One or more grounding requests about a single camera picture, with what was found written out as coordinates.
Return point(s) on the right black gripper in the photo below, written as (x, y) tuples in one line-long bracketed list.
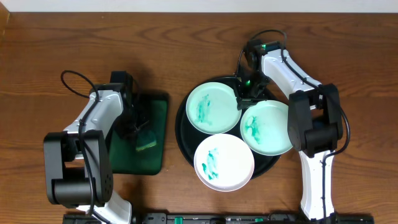
[(244, 100)]

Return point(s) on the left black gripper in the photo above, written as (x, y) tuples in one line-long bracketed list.
[(138, 125)]

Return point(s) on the green yellow sponge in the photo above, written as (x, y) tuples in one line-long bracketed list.
[(145, 139)]

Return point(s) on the mint plate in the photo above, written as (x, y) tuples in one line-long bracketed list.
[(211, 108), (263, 128)]

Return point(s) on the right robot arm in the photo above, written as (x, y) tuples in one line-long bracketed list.
[(315, 119)]

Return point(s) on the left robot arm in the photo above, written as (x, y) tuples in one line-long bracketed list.
[(78, 171)]

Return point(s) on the green rectangular tray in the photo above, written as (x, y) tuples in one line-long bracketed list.
[(124, 158)]

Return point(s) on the round black serving tray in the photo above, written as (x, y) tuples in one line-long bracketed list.
[(188, 137)]

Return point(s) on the white plate with green stain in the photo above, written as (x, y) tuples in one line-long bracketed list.
[(224, 162)]

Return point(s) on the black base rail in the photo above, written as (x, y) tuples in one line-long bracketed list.
[(162, 218)]

